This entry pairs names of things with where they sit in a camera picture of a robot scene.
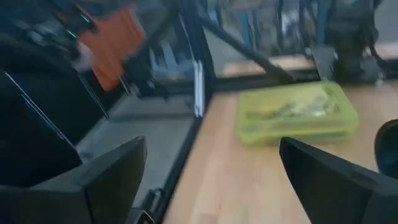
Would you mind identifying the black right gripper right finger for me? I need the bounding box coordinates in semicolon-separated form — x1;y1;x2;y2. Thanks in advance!
279;136;398;224

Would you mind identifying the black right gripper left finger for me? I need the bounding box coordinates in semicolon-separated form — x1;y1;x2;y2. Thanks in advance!
0;136;147;224

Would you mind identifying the yellow-green transparent supply box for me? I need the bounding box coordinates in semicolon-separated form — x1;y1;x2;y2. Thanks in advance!
235;80;361;147

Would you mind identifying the large black equipment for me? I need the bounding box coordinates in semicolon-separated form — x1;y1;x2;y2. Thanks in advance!
0;0;109;187

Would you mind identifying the orange panel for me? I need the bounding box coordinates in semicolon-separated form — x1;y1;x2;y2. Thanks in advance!
79;6;146;93

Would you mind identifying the white camera with cable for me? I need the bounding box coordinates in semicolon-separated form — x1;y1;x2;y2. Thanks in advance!
374;119;398;180

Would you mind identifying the silver frame bracket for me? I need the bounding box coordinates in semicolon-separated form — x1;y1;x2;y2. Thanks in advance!
193;59;205;118

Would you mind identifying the black aluminium frame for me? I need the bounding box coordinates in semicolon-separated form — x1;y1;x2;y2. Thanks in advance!
130;0;398;224

